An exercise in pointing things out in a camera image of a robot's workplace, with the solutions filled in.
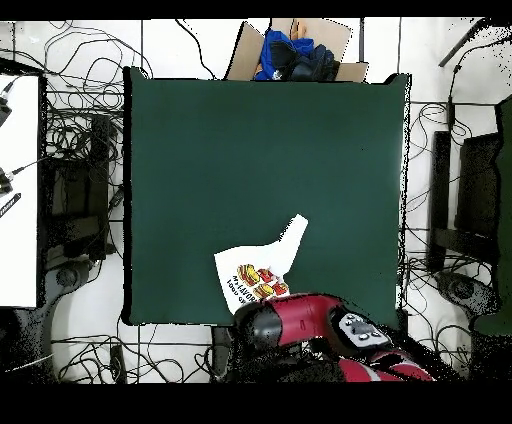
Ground white printed t-shirt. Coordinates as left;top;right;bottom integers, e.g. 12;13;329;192
213;213;310;315

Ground dark green table cloth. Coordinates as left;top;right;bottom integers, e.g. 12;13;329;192
122;65;412;327

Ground brown cardboard box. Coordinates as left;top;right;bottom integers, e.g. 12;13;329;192
223;17;370;83

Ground dark navy garment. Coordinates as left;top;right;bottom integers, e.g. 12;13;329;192
269;39;341;82

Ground black metal stand base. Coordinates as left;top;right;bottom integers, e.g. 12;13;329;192
427;129;503;273
39;113;117;261

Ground blue garment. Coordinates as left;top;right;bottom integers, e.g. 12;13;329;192
254;29;317;82

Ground black power strip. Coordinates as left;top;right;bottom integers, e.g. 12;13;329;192
109;343;128;384

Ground white side table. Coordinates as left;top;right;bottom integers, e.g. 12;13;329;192
0;73;41;309

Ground black label strip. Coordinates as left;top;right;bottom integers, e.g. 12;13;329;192
0;192;22;219

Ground dark metal rod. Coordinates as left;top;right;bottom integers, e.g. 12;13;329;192
437;17;487;68

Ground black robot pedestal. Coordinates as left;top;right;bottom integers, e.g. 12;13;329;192
209;325;241;383

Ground black cable tangle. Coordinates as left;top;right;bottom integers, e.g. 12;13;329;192
399;101;475;281
0;19;155;161
51;315;225;383

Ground single black cable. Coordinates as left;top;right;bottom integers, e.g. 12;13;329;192
174;18;217;80

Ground grey pedestal leg with caster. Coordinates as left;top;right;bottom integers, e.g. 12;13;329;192
39;259;97;321
433;269;501;321

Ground black cable with adapter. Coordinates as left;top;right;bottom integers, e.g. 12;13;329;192
446;35;512;135

